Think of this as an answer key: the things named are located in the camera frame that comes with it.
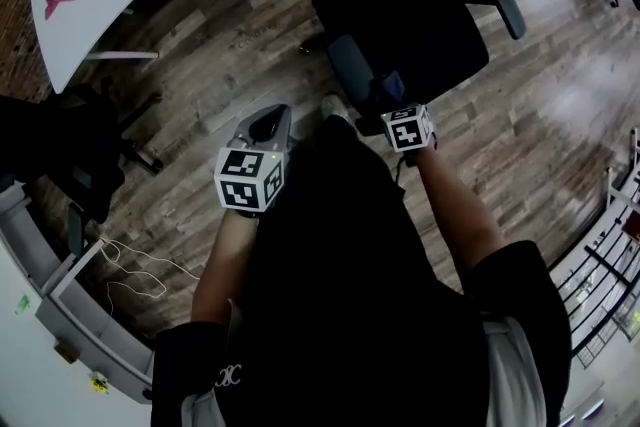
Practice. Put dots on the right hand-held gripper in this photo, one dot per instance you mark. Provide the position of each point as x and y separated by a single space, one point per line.
407 130

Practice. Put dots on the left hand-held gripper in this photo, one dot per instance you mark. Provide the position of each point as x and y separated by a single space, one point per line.
247 180

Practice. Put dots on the person's left forearm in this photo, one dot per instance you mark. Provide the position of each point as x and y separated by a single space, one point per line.
225 265

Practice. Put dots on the person's right forearm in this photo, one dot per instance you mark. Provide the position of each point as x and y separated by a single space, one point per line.
460 220

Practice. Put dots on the person's light shoe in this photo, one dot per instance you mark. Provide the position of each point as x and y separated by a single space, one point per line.
335 107

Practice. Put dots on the black mesh office chair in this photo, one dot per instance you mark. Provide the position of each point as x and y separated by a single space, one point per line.
400 15

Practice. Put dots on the person's black clothed body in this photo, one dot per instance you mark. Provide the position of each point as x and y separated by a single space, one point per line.
350 290

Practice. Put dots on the black office chair with headrest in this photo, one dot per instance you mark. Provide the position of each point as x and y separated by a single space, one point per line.
60 150

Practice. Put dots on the black railing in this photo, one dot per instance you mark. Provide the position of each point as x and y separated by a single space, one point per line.
607 267

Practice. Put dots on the small brown box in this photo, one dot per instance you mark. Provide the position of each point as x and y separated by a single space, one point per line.
65 352

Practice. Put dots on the green sticker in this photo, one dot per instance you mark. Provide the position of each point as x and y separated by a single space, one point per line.
22 305

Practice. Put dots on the white desk with grey frame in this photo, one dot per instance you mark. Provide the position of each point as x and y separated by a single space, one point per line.
30 365

